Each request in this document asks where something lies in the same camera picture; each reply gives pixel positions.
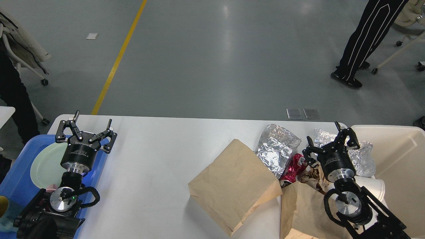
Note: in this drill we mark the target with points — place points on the floor plate right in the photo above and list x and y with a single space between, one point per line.
311 114

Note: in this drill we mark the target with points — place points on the light green plate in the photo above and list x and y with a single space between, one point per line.
46 169

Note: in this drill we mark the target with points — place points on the white paper cup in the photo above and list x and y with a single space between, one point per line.
373 187

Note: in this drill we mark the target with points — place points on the beige plastic bin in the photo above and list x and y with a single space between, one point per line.
399 156

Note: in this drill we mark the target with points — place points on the chair with beige jacket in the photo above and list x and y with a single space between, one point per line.
23 49

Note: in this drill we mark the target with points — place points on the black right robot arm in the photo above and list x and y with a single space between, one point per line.
348 205

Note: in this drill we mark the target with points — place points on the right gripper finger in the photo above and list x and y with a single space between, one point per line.
346 139
309 150

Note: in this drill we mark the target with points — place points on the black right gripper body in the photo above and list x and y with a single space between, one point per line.
336 165

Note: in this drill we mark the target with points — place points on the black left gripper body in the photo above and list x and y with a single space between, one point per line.
82 153

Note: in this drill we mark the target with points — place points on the floor plate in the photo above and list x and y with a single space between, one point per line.
294 114
311 114

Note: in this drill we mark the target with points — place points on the crumpled foil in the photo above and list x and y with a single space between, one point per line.
275 148
361 159

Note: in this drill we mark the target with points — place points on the person in black left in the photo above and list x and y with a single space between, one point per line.
14 93

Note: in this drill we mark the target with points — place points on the pink ribbed mug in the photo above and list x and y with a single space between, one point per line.
51 188

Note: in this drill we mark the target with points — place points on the crumpled brown paper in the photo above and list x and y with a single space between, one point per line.
315 178

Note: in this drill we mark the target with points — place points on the person in striped trousers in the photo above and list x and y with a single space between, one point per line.
374 24

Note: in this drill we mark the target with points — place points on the crumpled foil left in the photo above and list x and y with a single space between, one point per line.
275 148

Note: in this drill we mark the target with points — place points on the white side table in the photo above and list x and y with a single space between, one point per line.
5 113

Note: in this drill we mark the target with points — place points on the floor plate left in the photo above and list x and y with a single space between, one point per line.
294 114

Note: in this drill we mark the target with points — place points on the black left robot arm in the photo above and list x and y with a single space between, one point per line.
54 215

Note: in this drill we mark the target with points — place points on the crumpled foil right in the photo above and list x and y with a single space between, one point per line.
361 159

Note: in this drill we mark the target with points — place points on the large brown paper bag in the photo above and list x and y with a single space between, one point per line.
233 186

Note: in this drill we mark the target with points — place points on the person leg far right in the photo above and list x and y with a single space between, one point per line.
419 122

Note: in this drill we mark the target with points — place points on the dark teal mug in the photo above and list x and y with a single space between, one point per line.
9 210

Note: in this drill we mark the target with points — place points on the crushed red can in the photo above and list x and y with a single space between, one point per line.
296 166

